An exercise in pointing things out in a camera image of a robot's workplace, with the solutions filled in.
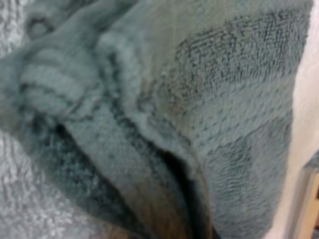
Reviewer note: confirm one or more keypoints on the grey-green towel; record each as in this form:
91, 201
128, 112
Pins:
199, 112

